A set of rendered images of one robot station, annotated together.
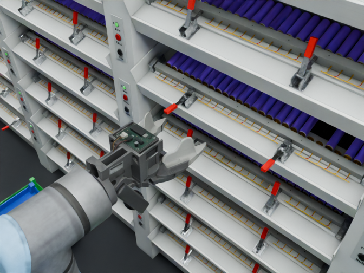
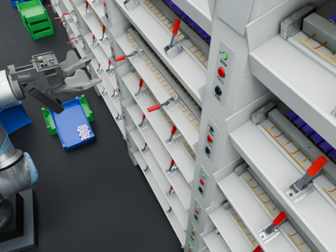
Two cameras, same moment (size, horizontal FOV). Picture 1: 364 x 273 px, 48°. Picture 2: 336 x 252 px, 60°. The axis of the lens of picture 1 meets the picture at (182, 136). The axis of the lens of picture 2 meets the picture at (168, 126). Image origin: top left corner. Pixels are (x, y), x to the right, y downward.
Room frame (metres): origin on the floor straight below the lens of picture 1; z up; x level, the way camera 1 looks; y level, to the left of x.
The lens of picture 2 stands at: (0.02, -0.42, 1.51)
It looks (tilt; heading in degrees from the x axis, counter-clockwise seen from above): 49 degrees down; 21
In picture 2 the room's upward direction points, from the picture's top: straight up
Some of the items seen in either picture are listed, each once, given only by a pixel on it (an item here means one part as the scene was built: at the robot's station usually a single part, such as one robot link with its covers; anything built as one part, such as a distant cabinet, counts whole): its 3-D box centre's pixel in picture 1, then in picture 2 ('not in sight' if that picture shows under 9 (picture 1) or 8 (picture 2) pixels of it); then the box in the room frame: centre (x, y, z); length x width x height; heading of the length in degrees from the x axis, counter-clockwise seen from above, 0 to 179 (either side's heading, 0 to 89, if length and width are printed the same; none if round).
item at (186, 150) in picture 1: (186, 149); (82, 78); (0.49, -0.01, 1.03); 0.09 x 0.03 x 0.06; 115
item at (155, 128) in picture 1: (149, 125); (73, 59); (0.55, 0.06, 1.03); 0.09 x 0.03 x 0.06; 161
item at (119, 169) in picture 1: (124, 165); (38, 77); (0.44, 0.09, 1.03); 0.12 x 0.08 x 0.09; 138
